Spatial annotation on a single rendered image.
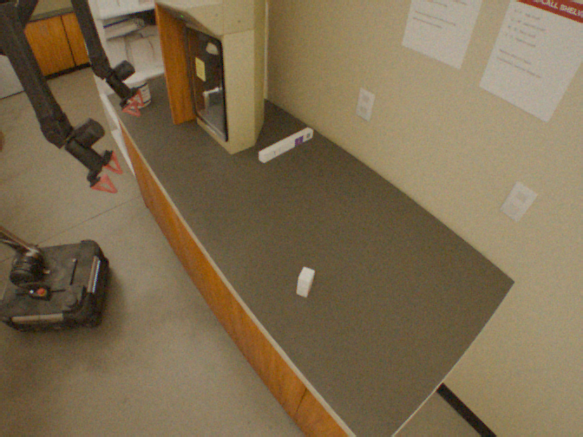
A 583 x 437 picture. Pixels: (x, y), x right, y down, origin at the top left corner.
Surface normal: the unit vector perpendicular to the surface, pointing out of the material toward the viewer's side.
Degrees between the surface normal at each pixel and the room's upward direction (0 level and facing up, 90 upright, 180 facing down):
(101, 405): 0
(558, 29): 90
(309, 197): 0
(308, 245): 0
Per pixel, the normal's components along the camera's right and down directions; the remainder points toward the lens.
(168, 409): 0.05, -0.69
